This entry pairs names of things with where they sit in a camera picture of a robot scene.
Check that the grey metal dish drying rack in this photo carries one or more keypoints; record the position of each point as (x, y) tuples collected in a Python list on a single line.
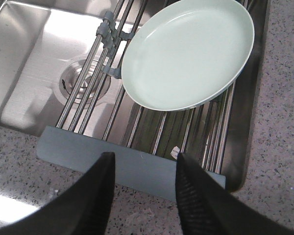
[(136, 169)]

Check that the light green round plate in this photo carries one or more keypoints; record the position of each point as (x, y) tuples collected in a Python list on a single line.
[(187, 54)]

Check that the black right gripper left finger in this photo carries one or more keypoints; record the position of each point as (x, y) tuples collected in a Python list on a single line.
[(83, 209)]

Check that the stainless steel sink basin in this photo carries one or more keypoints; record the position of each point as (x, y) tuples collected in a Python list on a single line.
[(43, 46)]

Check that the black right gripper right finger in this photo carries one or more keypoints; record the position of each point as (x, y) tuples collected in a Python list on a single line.
[(205, 208)]

